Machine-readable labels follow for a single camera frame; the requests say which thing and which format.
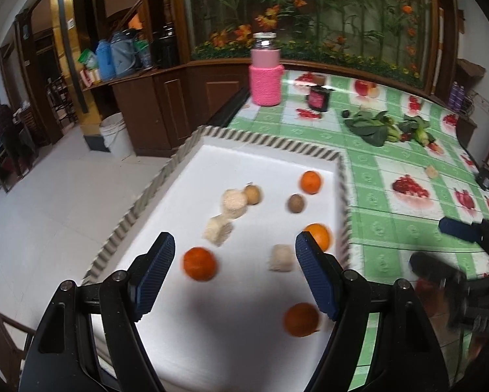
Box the black pot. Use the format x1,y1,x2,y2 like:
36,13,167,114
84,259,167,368
152,26,180,68

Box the round orange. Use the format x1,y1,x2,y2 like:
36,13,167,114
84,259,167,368
284,302,322,338
182,247,218,282
304,223,334,253
299,170,323,195

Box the jar with pink knitted sleeve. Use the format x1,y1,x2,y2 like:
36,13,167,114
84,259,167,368
248,32,286,107

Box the dark jar with pink label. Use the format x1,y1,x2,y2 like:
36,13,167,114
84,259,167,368
308,86,331,113

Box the green bok choy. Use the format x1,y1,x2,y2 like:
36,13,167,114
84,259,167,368
400,115,436,147
345,110,390,147

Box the green fruit-print tablecloth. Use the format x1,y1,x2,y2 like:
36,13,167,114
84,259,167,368
224,69,489,392

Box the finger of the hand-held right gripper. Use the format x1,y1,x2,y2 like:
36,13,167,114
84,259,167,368
408,251,470,295
438,217,484,246

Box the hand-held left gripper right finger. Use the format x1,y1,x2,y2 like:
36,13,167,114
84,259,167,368
295,231,449,392

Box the green and white bag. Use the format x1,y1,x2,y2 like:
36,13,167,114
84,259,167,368
78,48,100,70

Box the white plastic bucket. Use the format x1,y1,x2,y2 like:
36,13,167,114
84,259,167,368
99,113,134,160

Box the dark wooden chair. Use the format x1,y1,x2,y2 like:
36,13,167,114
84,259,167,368
46,75,77,125

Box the flower mural panel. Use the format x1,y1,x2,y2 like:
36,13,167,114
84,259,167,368
183,0,433,86

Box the blue plastic bottle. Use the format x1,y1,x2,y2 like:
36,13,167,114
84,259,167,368
95,40,116,80

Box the brown round fruit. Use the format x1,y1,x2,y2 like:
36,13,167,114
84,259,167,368
286,193,306,215
243,185,264,205

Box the grey-blue jug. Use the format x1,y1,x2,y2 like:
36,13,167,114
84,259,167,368
110,30,141,76

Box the white box with chevron rim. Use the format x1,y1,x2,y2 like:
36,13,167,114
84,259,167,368
81,124,353,392

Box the clear plastic bottle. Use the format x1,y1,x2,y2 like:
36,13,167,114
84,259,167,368
138,39,153,69

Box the brown wooden cabinet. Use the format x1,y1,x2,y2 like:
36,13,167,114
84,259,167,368
81,63,253,158

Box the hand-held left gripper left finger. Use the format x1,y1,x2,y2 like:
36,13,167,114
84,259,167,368
20,232,176,392

